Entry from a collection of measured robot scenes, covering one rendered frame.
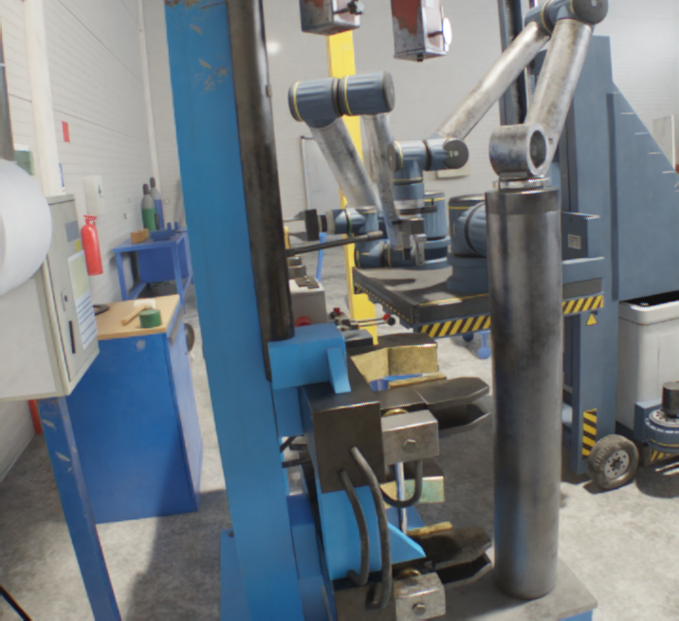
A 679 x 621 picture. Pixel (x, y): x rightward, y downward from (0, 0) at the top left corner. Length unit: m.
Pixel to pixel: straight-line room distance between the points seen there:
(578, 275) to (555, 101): 0.69
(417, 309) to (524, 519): 0.78
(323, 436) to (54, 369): 0.57
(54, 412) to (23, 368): 0.21
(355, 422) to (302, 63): 11.49
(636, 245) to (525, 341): 1.25
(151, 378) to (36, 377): 1.53
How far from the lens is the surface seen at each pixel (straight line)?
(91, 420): 2.92
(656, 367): 2.98
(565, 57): 2.18
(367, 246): 2.49
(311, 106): 2.16
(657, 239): 2.92
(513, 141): 1.66
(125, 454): 2.97
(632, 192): 2.80
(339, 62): 4.17
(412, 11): 1.75
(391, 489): 2.07
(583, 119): 2.64
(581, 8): 2.24
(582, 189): 2.63
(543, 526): 2.00
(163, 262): 8.43
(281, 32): 12.61
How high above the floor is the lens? 1.58
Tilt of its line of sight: 10 degrees down
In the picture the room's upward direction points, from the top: 5 degrees counter-clockwise
